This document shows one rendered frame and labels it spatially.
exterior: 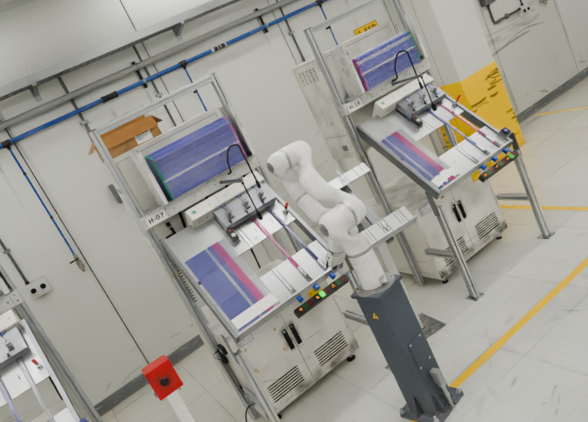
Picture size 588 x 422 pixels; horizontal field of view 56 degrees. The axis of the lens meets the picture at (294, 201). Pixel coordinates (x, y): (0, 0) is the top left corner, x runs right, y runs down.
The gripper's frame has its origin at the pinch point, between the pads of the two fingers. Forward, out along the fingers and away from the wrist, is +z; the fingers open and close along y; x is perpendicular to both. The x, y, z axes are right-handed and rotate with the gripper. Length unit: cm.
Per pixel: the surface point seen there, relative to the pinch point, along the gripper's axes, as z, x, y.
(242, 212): 4, 59, -15
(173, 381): 22, 8, -93
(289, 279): 10.2, 12.2, -19.2
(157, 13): 18, 271, 53
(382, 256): 30, -1, 41
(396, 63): -11, 86, 131
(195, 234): 10, 66, -42
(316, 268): 10.2, 8.6, -3.7
